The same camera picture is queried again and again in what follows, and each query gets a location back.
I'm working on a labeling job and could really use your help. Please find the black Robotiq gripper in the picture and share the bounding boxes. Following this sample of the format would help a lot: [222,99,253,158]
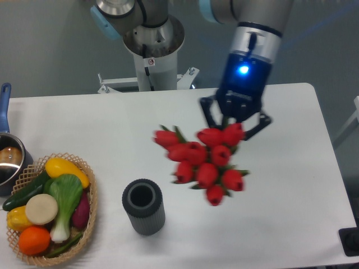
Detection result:
[199,53,272,141]

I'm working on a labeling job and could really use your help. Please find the red tulip bouquet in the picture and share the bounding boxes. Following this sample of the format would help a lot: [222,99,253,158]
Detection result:
[153,122,250,206]

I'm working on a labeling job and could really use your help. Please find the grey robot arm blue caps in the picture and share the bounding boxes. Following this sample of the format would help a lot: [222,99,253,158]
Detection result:
[90,1,293,140]

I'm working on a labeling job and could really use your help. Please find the dark grey ribbed vase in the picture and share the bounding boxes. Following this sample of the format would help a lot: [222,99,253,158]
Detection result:
[122,179,165,236]

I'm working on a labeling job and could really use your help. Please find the black device at table edge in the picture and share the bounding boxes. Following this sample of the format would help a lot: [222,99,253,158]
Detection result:
[338,227,358,257]

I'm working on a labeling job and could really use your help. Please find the green bok choy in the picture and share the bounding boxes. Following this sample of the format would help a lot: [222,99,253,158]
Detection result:
[44,174,83,243]

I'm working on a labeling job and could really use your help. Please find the purple sweet potato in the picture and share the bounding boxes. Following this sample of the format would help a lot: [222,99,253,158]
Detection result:
[71,192,90,229]

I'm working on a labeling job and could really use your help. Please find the yellow squash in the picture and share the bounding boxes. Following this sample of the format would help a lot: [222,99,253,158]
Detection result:
[45,157,90,189]

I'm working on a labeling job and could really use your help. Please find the green cucumber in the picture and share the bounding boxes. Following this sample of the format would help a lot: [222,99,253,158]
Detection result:
[2,170,50,211]

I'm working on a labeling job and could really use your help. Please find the beige round bun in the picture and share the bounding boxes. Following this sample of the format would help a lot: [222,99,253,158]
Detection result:
[25,194,58,225]

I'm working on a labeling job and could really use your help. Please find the woven wicker basket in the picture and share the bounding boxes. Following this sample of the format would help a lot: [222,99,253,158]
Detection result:
[7,153,98,267]

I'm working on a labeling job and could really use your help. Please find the green chili pepper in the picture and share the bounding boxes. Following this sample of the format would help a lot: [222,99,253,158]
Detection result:
[45,233,83,258]

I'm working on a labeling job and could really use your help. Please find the orange fruit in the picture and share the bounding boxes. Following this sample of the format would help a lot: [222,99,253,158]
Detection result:
[19,226,50,256]

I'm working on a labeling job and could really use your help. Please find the yellow bell pepper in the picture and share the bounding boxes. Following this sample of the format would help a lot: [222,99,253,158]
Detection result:
[7,206,34,232]

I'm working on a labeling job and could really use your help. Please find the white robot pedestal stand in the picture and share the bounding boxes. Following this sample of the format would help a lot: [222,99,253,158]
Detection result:
[98,15,200,94]

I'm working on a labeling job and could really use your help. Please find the white frame at right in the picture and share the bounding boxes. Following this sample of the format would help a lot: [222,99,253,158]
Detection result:
[332,96,358,149]

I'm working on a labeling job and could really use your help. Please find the blue handled saucepan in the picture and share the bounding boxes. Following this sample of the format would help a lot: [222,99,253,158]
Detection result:
[1,82,33,197]

